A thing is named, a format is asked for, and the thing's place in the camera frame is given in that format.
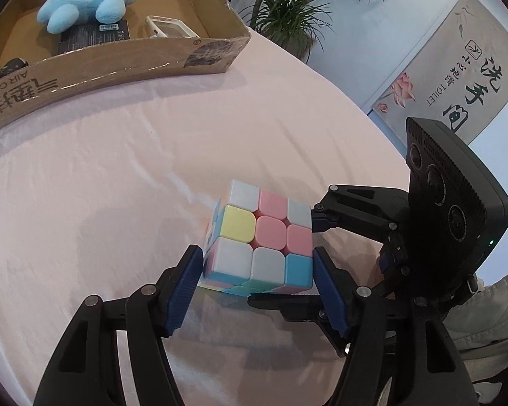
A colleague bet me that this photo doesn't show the blue plush toy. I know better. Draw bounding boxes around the blue plush toy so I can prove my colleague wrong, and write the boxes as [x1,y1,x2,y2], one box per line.
[36,0,137,35]

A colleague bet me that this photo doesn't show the person right forearm sleeve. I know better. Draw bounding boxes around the person right forearm sleeve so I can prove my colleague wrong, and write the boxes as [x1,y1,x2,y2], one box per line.
[444,275,508,405]

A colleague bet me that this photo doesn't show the clear phone case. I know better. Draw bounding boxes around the clear phone case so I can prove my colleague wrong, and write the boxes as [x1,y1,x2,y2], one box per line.
[146,16,198,39]

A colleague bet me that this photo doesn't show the toilet sign banner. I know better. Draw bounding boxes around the toilet sign banner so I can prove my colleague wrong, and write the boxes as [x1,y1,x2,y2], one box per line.
[372,0,508,144]

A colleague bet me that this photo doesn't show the black small figurine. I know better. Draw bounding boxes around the black small figurine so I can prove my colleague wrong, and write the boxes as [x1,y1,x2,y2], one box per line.
[0,58,28,79]

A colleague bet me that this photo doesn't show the cardboard box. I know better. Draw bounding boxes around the cardboard box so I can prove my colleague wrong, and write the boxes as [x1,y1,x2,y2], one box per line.
[0,0,251,130]

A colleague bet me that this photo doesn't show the pastel rubik cube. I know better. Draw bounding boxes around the pastel rubik cube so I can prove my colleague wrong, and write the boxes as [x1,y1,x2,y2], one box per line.
[198,180,314,297]

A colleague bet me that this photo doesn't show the black product box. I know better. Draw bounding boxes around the black product box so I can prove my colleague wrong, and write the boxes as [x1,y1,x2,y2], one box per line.
[58,19,130,55]

